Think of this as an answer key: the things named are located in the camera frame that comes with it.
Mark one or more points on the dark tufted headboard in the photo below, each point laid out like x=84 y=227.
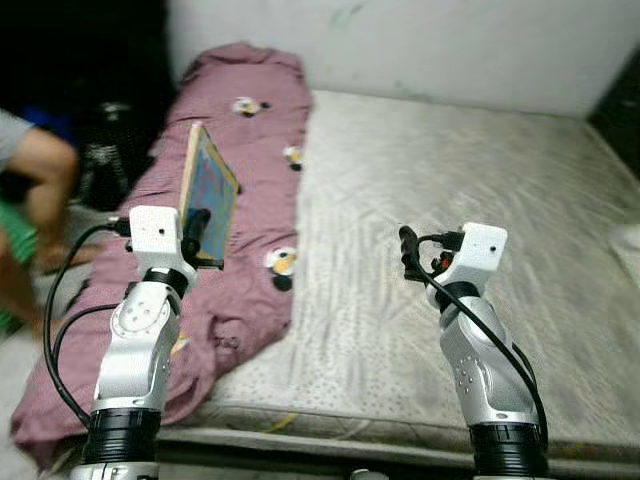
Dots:
x=620 y=100

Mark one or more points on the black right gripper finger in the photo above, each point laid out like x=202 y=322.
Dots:
x=408 y=250

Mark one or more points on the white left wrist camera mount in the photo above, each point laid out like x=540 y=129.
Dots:
x=152 y=232

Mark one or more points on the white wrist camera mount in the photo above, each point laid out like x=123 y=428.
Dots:
x=480 y=248
x=152 y=232

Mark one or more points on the pink cartoon print blanket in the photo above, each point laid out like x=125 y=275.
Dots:
x=250 y=150

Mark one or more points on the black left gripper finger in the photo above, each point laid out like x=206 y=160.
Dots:
x=197 y=232

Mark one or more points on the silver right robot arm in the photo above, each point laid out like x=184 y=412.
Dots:
x=485 y=370

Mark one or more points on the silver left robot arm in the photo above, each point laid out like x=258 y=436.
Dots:
x=135 y=350

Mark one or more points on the white quilted mattress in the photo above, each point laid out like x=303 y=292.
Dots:
x=450 y=170

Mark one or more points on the colourful children's book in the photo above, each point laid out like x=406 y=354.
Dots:
x=215 y=185

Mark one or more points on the grey bed base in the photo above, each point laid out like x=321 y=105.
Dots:
x=400 y=455

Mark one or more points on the black backpack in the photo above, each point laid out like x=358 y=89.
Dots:
x=108 y=160

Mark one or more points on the person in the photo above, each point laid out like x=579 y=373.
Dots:
x=50 y=180

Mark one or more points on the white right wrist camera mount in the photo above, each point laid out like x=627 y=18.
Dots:
x=480 y=248

